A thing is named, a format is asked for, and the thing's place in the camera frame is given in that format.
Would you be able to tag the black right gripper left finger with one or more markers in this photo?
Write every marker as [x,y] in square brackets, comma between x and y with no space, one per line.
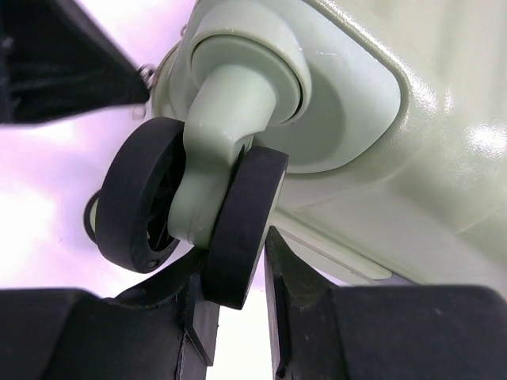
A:
[162,328]

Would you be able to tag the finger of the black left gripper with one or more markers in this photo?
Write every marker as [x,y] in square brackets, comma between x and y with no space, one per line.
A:
[56,63]

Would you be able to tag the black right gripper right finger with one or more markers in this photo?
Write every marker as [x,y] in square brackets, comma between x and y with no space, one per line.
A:
[319,330]

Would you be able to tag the light green hard suitcase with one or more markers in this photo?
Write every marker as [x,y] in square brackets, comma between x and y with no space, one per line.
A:
[374,132]

